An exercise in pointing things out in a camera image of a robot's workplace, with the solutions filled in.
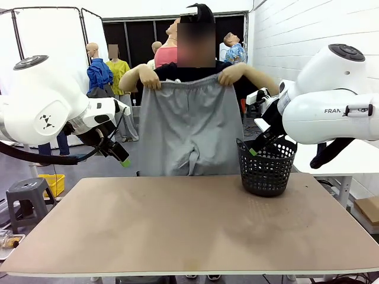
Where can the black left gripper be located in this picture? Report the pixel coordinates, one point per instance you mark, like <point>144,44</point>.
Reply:
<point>106,139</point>

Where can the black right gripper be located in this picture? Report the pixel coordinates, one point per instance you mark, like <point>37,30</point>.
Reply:
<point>276,121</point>

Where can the black perforated plastic basket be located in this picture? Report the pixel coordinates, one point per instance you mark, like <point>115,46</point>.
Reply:
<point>266,177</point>

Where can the grey training pants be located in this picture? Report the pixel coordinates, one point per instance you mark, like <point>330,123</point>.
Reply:
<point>183,118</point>

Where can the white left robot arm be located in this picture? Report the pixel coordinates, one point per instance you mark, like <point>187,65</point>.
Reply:
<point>44,97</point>

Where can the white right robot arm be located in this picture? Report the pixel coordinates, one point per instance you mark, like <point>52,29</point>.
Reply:
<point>319,97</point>

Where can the person's right forearm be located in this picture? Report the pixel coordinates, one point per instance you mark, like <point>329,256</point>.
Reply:
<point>131,78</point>

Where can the person's left forearm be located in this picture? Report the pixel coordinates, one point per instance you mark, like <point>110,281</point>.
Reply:
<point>254,77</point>

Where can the person's left hand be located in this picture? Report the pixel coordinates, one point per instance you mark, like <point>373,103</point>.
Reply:
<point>226,76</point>

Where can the person's right hand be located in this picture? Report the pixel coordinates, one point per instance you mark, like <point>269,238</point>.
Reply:
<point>151,80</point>

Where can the yellow plastic crate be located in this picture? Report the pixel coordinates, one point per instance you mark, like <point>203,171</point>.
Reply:
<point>56,182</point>

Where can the mannequin in yellow shirt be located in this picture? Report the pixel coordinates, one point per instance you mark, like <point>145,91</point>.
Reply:
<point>120,74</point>

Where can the mannequin in blue jacket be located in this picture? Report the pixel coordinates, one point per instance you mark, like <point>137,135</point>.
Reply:
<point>99,74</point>

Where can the white side table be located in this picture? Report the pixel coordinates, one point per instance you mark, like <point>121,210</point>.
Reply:
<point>349,156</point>

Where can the mannequin in floral shirt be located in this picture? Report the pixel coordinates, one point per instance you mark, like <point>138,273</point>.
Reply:
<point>237,51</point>

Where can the grey plastic stool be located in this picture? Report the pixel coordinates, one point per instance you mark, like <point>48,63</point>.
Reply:
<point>26,195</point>

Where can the mannequin in pink top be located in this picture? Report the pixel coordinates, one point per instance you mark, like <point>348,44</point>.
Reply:
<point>165,56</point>

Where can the bald mannequin in cream shirt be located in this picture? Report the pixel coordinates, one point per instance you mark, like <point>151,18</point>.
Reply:
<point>154,50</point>

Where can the person in black shirt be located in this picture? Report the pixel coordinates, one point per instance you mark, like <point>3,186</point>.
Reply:
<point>136,41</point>

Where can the flat cardboard box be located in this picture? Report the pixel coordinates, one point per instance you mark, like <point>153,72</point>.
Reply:
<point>368,210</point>

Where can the black cap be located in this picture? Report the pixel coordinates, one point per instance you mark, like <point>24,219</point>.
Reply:
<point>204,13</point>

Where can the white tray with snacks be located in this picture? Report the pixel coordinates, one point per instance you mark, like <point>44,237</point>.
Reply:
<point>10,245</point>

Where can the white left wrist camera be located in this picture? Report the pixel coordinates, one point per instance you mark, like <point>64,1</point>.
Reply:
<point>125,110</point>

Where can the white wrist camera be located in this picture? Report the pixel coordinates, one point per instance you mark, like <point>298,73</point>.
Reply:
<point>125,110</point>
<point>254,97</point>

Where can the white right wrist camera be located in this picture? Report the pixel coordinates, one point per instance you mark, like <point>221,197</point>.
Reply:
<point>254,97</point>

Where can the white backdrop panel black frame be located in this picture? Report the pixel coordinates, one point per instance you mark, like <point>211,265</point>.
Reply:
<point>44,35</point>
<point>91,32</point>

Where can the head-mounted camera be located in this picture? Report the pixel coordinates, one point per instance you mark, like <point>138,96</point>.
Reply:
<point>194,9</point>

